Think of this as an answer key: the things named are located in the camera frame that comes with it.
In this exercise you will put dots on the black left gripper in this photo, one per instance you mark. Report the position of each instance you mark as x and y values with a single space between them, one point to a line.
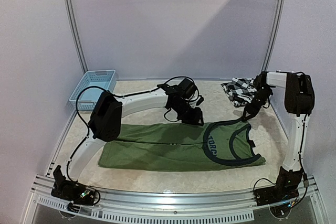
195 119

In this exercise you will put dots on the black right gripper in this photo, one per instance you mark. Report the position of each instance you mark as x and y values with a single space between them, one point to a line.
255 103

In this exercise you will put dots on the black white checked shirt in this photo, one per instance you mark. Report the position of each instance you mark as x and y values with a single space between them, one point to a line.
240 91

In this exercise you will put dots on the green garment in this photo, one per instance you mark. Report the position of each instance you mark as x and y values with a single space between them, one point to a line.
177 147

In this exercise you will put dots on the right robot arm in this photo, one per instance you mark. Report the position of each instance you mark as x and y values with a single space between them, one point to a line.
299 102

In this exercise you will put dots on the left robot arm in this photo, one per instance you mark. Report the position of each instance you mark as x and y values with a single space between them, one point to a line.
104 125

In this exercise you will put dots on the light blue plastic basket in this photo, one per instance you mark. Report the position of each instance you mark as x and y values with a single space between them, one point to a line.
105 79

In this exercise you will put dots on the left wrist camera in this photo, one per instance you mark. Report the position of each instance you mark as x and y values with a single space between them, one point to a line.
199 100

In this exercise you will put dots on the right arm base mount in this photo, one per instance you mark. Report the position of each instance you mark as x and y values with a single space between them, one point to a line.
271 195

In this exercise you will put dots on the front aluminium rail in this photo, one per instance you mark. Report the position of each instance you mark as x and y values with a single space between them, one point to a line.
117 206

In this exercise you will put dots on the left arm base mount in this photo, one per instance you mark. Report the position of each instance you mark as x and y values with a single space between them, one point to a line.
75 193

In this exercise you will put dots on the right aluminium wall post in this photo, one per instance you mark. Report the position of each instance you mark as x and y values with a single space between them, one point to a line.
274 31

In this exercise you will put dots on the aluminium wall post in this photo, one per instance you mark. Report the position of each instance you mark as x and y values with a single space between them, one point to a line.
274 31
75 35

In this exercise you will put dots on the left aluminium wall post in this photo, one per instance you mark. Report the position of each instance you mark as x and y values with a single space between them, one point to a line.
75 35

